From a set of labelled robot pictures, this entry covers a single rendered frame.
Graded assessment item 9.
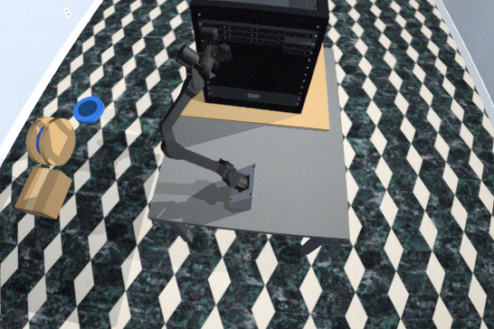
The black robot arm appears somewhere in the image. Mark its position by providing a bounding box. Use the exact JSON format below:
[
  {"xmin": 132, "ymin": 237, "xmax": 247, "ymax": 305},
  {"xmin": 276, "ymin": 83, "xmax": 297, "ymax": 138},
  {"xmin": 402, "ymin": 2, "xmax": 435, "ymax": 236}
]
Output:
[{"xmin": 159, "ymin": 43, "xmax": 250, "ymax": 193}]

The tan flat board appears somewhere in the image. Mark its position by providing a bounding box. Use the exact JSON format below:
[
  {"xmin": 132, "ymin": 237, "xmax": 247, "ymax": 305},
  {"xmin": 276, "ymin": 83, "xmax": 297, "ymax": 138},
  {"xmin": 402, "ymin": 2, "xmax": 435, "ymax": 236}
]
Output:
[{"xmin": 179, "ymin": 43, "xmax": 329, "ymax": 131}]

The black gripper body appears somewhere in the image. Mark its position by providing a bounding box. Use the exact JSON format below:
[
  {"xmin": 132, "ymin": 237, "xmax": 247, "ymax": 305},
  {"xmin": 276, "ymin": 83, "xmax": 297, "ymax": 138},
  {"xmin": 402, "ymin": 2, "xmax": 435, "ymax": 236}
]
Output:
[{"xmin": 198, "ymin": 26, "xmax": 220, "ymax": 69}]

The black server rack frame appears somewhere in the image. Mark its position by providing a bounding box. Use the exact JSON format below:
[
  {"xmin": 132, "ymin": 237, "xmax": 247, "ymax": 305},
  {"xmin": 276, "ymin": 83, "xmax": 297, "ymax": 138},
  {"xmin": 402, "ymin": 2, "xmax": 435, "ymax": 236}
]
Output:
[{"xmin": 189, "ymin": 0, "xmax": 329, "ymax": 114}]

